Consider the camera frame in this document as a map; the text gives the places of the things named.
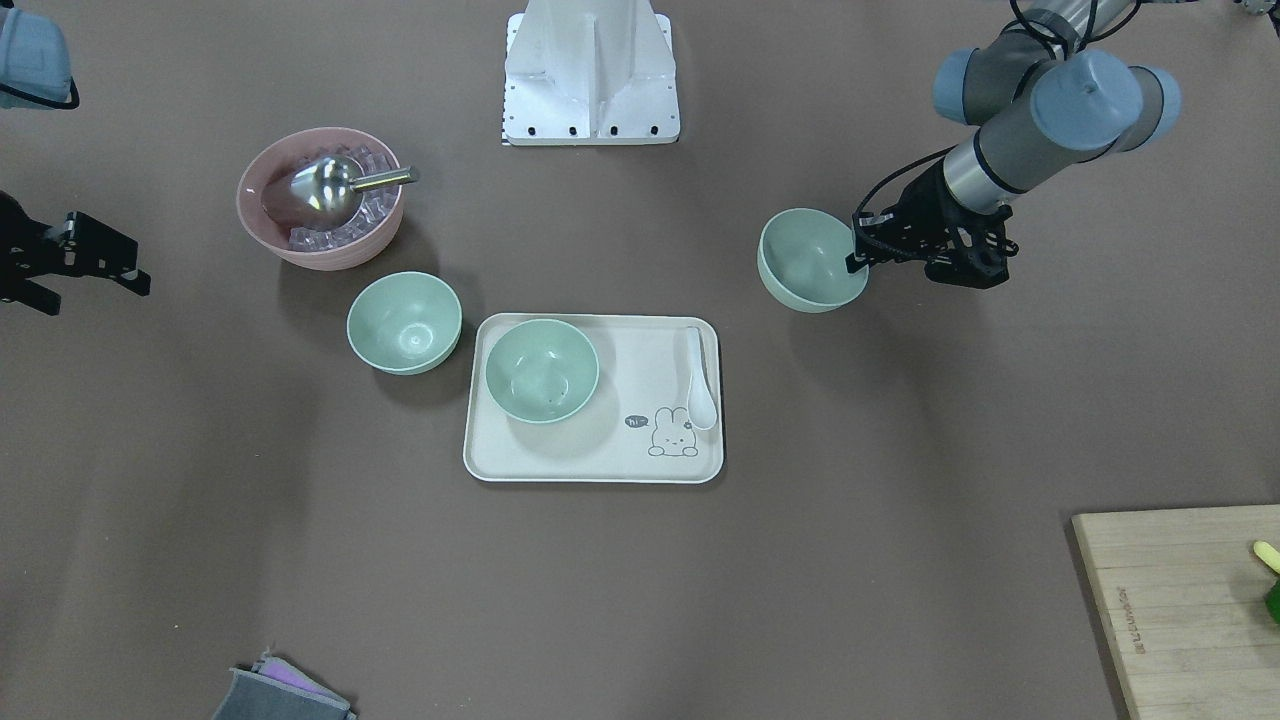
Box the cream rabbit tray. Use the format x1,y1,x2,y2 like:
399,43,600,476
462,313,724,484

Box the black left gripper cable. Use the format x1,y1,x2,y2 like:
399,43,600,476
861,0,1140,217

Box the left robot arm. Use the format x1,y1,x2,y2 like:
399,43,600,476
845,1,1183,290

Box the clear ice cubes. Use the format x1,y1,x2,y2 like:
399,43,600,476
287,143,401,252

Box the white ceramic spoon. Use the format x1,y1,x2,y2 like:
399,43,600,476
685,325,719,430

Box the green bowl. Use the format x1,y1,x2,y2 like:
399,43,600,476
484,318,602,424
346,272,463,375
756,208,870,314

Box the green bowl on tray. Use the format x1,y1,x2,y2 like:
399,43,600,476
484,318,602,424

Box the metal ice scoop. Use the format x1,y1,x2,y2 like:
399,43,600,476
261,154,419,231

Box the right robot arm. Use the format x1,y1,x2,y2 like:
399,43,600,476
1,1,152,316

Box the yellow plastic knife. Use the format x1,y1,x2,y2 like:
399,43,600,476
1251,539,1280,575

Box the bamboo cutting board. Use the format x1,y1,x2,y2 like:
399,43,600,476
1071,503,1279,719

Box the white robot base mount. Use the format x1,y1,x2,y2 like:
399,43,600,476
500,1,682,147

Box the grey folded cloth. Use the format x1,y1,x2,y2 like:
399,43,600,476
212,651,358,719

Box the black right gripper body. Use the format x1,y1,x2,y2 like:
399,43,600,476
1,192,99,316

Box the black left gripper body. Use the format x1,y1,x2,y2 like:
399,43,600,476
868,161,1019,290

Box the green lime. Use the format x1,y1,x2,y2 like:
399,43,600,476
1263,580,1280,625

